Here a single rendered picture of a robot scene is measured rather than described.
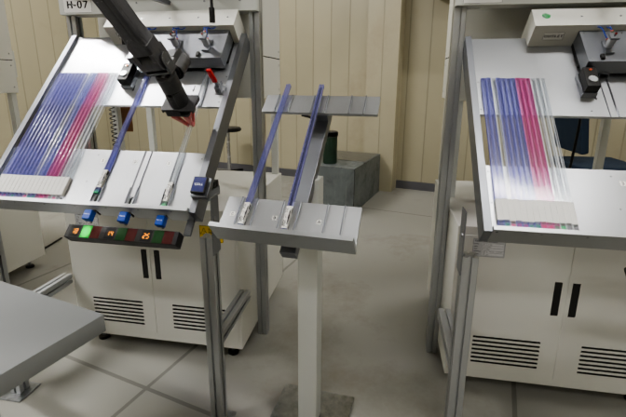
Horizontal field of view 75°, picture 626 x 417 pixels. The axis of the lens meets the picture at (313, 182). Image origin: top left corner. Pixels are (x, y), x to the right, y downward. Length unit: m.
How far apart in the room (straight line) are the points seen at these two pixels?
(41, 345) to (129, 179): 0.56
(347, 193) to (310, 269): 2.24
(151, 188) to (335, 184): 2.31
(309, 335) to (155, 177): 0.66
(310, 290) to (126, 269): 0.82
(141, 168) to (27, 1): 4.50
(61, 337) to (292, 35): 4.05
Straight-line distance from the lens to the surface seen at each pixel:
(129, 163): 1.37
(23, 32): 5.63
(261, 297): 1.83
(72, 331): 0.96
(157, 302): 1.77
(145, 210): 1.24
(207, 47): 1.48
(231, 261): 1.55
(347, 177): 3.37
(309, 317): 1.28
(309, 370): 1.38
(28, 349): 0.95
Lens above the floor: 1.07
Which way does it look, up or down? 14 degrees down
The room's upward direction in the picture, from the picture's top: straight up
